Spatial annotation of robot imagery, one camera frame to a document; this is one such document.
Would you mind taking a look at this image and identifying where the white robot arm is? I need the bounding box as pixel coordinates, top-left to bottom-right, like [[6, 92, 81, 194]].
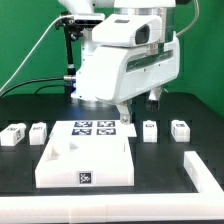
[[58, 0, 180, 124]]

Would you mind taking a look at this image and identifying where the white marker base plate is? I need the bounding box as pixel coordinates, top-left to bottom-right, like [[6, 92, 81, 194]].
[[50, 120, 137, 137]]

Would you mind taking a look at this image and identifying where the white square table top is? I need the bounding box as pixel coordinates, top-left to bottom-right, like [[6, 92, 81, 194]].
[[34, 120, 136, 189]]

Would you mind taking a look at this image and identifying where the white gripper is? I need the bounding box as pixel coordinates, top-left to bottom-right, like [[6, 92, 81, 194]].
[[76, 37, 180, 125]]

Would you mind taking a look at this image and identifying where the white camera cable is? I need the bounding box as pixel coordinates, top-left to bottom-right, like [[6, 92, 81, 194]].
[[0, 14, 74, 94]]

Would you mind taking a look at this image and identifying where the black camera on stand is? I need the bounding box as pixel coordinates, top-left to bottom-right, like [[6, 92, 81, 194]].
[[55, 12, 105, 103]]

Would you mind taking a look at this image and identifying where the black cable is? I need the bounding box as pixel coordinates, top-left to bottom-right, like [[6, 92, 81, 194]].
[[0, 75, 74, 98]]

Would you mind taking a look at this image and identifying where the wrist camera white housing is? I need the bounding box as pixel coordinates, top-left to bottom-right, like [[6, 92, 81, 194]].
[[92, 14, 173, 48]]

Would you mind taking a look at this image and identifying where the white L-shaped obstacle fence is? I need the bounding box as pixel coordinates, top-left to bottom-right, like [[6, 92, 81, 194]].
[[0, 151, 224, 224]]

